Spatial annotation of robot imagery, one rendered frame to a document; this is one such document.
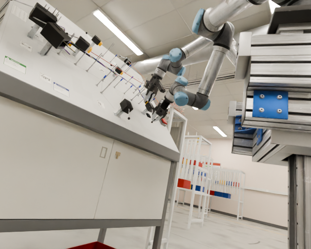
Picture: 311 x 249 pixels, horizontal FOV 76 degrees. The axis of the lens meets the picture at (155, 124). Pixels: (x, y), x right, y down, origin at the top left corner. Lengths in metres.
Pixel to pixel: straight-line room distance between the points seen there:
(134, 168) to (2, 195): 0.62
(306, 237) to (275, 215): 8.34
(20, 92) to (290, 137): 0.90
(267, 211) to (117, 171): 8.38
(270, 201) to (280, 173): 1.12
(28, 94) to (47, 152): 0.24
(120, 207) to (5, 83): 0.78
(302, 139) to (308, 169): 0.14
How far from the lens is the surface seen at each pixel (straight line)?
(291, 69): 0.68
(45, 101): 0.87
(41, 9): 1.12
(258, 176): 9.34
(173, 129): 2.51
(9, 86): 0.85
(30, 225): 0.95
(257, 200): 9.27
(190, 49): 1.34
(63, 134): 0.94
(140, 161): 1.23
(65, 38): 1.03
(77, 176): 0.99
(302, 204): 0.86
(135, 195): 1.24
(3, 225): 0.92
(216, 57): 1.19
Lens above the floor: 0.61
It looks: 17 degrees up
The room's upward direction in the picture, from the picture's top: 11 degrees clockwise
